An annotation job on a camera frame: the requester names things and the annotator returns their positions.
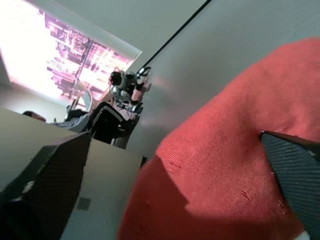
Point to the grey wall socket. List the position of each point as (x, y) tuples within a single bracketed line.
[(83, 203)]

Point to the red cloth garment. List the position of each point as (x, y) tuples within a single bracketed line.
[(212, 150)]

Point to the distant robot rig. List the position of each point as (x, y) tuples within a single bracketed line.
[(120, 80)]

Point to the large bright window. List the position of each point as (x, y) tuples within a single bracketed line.
[(25, 50)]

